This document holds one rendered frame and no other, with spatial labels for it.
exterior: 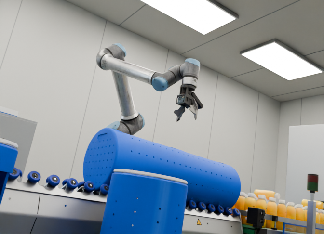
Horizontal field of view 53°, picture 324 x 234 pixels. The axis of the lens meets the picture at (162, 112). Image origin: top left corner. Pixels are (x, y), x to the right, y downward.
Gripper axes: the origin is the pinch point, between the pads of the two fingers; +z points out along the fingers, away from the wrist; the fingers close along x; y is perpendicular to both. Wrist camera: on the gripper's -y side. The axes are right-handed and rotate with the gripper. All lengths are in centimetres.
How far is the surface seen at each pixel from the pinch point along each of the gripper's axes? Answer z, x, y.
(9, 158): 40, 40, 99
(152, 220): 51, 46, 53
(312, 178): 18, 38, -75
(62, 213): 55, 13, 68
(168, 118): -81, -256, -207
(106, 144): 25, 4, 51
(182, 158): 23.3, 11.9, 11.2
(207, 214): 48, 12, -13
